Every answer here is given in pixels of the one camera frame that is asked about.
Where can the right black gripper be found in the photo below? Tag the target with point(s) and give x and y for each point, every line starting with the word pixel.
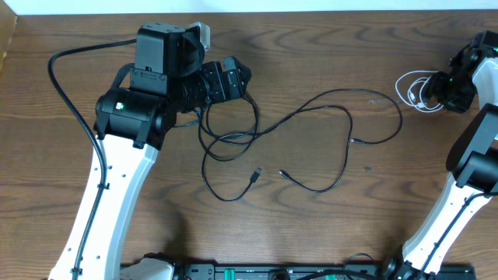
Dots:
pixel 434 87

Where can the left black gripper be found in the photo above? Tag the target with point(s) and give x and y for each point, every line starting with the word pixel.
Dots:
pixel 224 89

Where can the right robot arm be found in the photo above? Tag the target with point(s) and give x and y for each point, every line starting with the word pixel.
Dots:
pixel 471 163

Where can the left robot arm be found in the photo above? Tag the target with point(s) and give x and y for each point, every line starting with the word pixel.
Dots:
pixel 169 76

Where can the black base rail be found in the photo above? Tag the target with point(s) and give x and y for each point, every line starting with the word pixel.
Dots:
pixel 280 272

